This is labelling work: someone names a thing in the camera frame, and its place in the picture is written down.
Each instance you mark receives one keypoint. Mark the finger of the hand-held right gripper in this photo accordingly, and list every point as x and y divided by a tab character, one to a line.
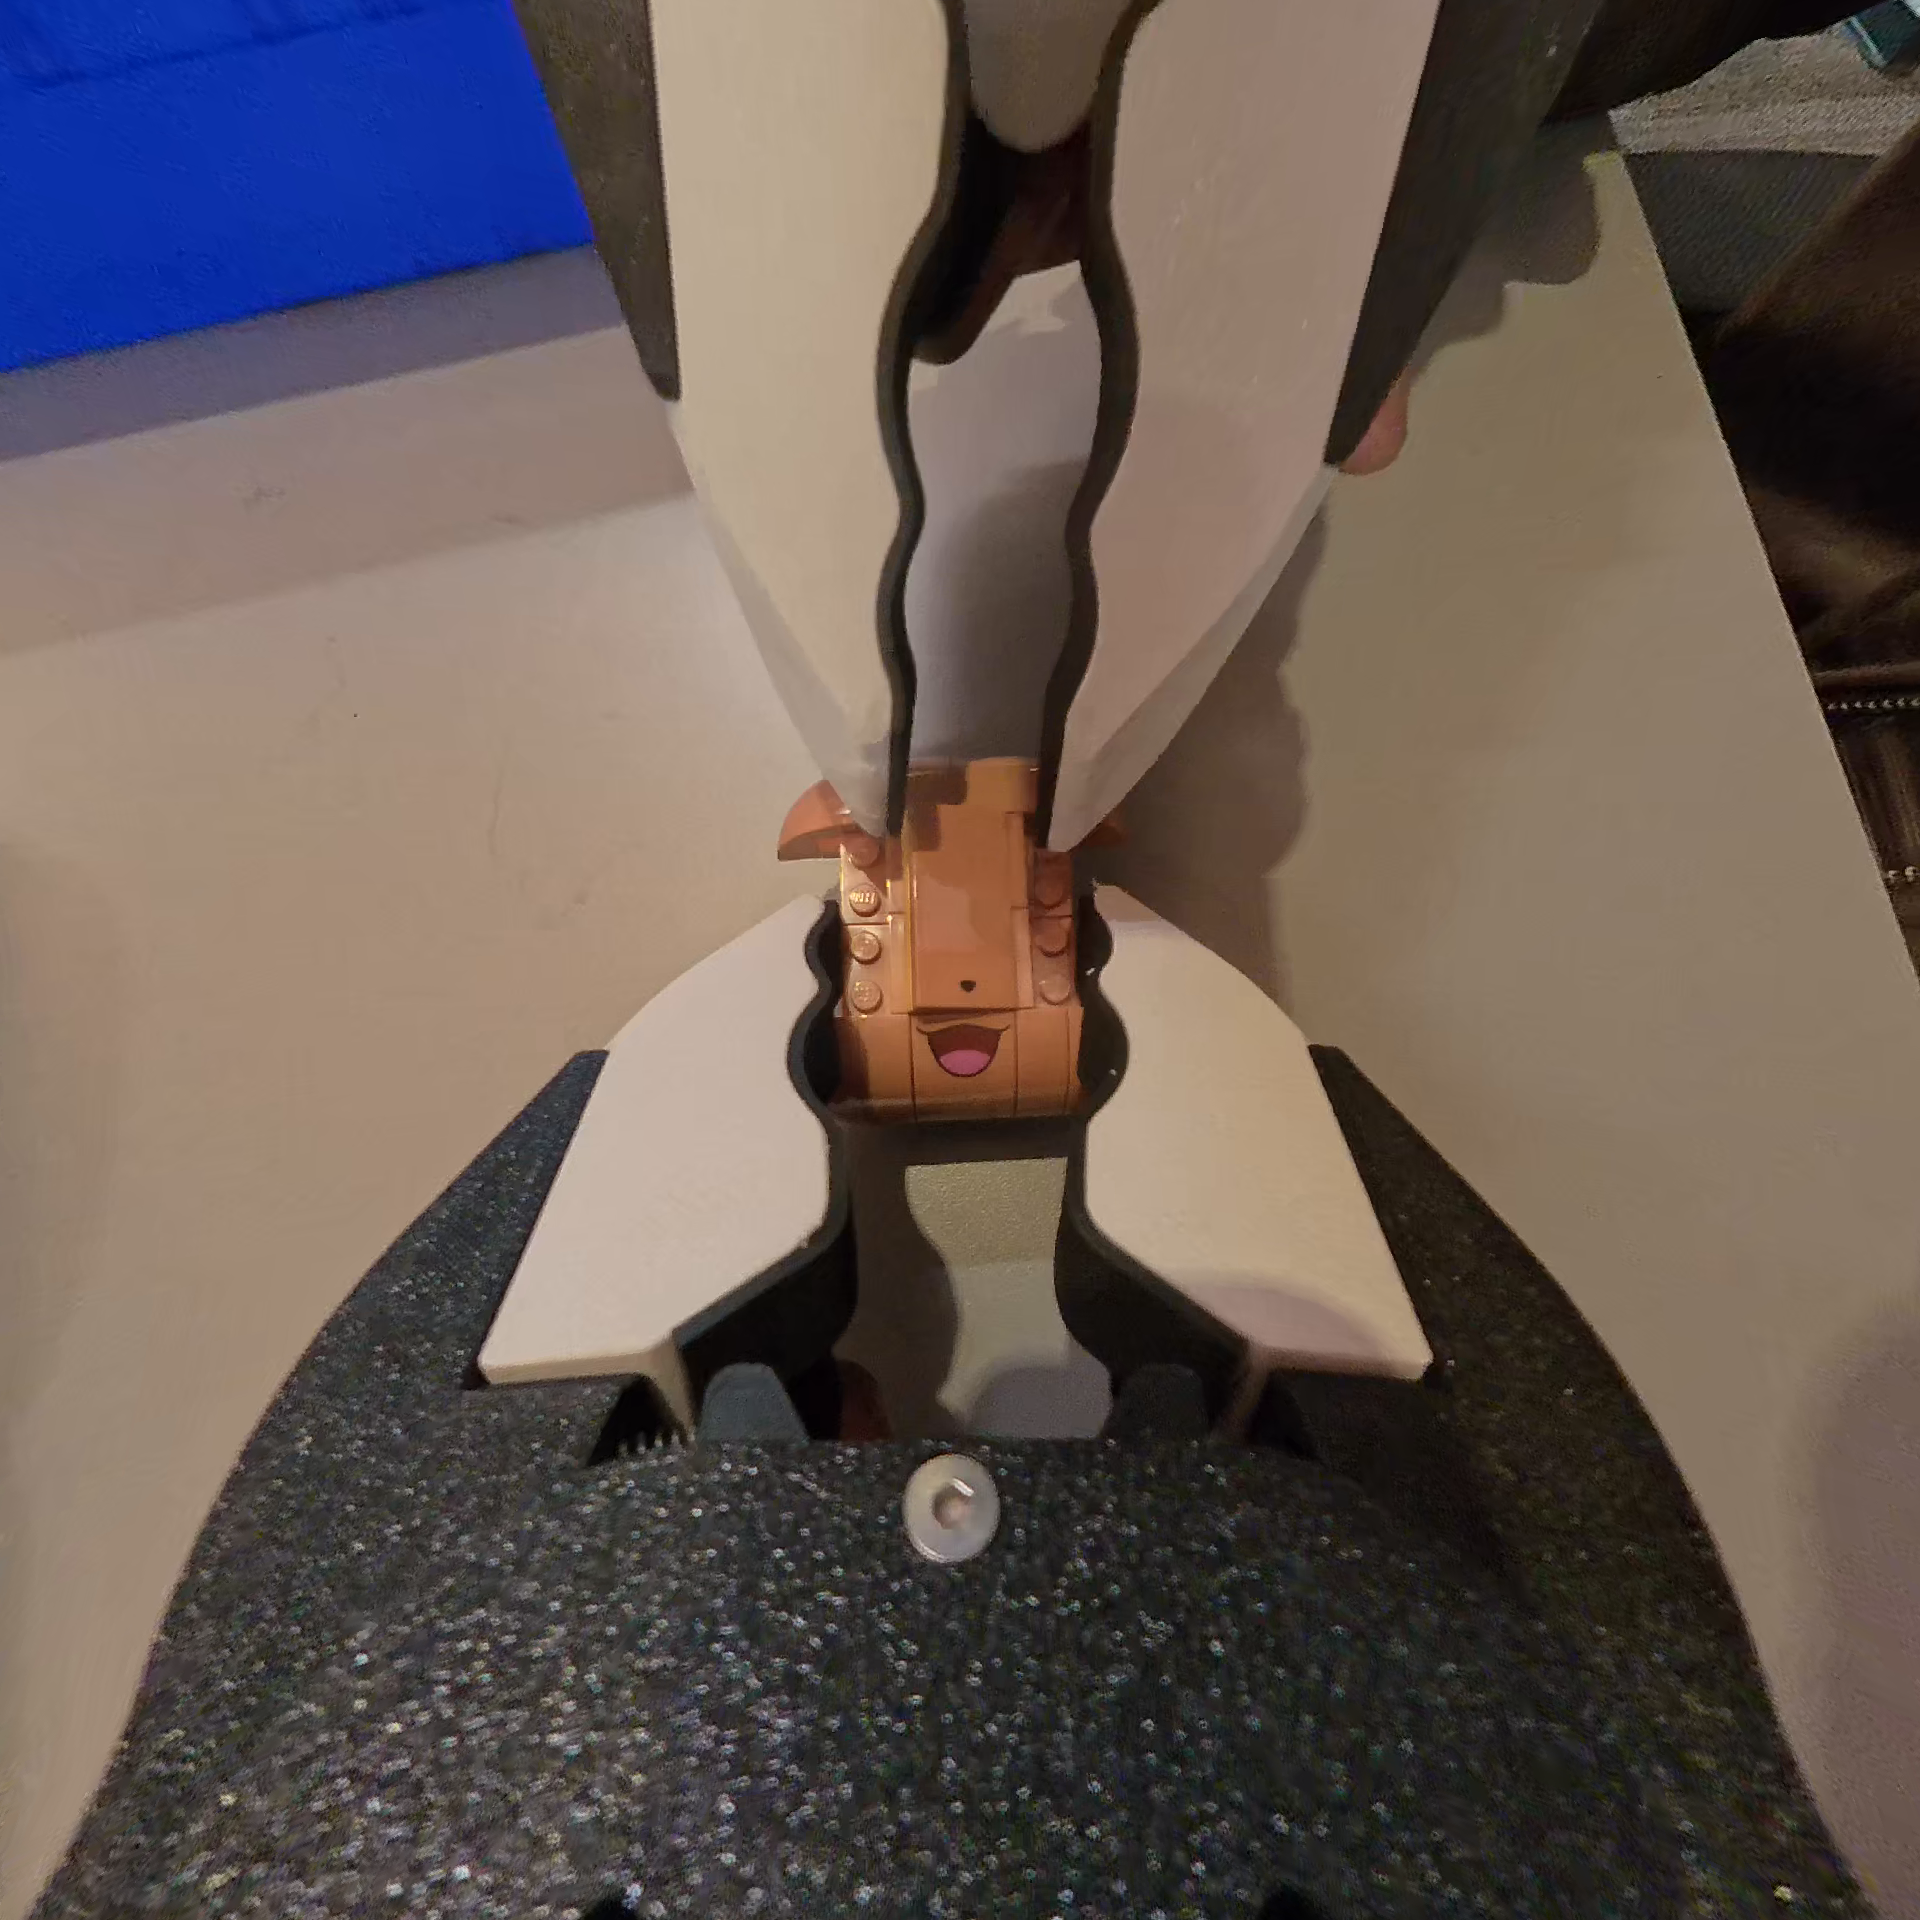
1247	330
780	330

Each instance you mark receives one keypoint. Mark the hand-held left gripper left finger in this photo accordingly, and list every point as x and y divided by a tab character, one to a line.
676	1200

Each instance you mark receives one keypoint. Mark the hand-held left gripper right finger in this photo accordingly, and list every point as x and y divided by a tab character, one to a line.
1247	1200

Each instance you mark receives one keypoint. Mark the brown lego assembly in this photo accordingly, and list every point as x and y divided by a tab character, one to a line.
955	960

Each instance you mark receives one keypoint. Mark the large blue plastic bin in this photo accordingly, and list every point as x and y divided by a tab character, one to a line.
270	166

